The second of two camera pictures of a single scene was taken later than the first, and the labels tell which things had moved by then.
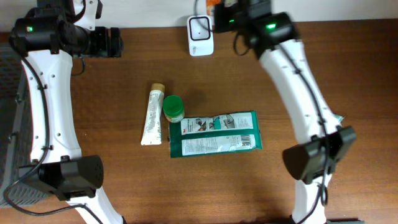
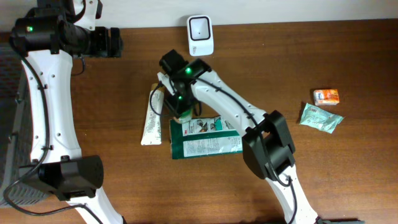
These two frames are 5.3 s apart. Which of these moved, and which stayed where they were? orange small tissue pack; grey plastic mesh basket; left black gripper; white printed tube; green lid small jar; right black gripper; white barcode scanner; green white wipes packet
Moved: right black gripper; orange small tissue pack; green lid small jar
Stayed: left black gripper; green white wipes packet; white barcode scanner; white printed tube; grey plastic mesh basket
